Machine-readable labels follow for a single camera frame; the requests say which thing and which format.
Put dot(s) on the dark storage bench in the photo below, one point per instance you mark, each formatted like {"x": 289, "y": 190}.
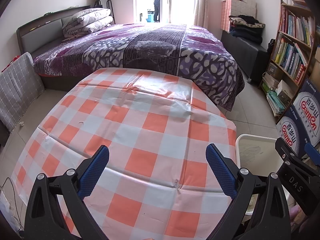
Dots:
{"x": 247, "y": 52}

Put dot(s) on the white plastic trash bin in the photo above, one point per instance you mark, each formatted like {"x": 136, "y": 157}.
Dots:
{"x": 255, "y": 150}

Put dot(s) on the pink white drawer cabinet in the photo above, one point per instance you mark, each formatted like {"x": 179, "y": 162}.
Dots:
{"x": 238, "y": 11}

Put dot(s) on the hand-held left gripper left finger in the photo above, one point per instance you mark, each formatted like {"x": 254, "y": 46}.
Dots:
{"x": 95, "y": 172}

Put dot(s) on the black bag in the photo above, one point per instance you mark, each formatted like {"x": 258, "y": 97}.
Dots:
{"x": 271, "y": 45}

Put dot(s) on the white plastic bag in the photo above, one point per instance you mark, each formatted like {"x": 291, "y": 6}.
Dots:
{"x": 7, "y": 212}

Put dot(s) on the light curtain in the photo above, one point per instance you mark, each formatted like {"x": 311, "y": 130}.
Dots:
{"x": 201, "y": 5}

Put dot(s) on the folded white patterned quilt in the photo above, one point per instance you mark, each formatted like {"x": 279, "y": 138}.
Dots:
{"x": 87, "y": 22}

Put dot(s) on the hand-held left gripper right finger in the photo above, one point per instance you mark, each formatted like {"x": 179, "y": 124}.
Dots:
{"x": 221, "y": 172}

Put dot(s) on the blue white cardboard box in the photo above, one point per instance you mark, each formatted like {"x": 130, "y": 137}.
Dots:
{"x": 308, "y": 105}
{"x": 287, "y": 130}

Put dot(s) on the grey checked cushion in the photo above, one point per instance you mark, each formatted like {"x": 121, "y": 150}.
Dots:
{"x": 17, "y": 90}

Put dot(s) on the dark bed headboard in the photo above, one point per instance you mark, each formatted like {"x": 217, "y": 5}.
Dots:
{"x": 40, "y": 32}

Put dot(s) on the bed with purple bedspread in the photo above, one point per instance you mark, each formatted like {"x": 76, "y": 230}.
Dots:
{"x": 150, "y": 45}

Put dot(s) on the brown cardboard box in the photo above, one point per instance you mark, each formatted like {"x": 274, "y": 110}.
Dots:
{"x": 315, "y": 62}

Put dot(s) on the blue plastic basket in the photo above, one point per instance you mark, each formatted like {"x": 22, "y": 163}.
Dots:
{"x": 150, "y": 17}

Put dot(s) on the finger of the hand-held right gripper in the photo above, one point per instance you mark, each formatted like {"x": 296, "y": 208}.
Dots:
{"x": 313, "y": 153}
{"x": 287, "y": 152}

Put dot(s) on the bright window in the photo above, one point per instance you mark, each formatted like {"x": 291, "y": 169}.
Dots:
{"x": 175, "y": 2}

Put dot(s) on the orange white checked tablecloth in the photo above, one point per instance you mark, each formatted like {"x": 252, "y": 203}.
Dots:
{"x": 140, "y": 140}

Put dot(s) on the stack of lying books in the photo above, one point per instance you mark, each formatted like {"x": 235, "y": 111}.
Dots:
{"x": 273, "y": 100}

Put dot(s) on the white tissue box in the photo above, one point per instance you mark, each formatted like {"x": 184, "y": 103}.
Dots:
{"x": 283, "y": 88}

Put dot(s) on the black metal coat rack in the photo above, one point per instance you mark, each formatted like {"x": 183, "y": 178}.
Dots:
{"x": 108, "y": 5}

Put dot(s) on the row of upright books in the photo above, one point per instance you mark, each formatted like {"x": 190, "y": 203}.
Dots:
{"x": 290, "y": 60}
{"x": 297, "y": 27}

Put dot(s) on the wooden bookshelf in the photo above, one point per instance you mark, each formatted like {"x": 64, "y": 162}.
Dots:
{"x": 276, "y": 35}

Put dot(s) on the pile of folded dark clothes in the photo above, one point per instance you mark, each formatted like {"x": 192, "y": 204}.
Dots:
{"x": 246, "y": 26}

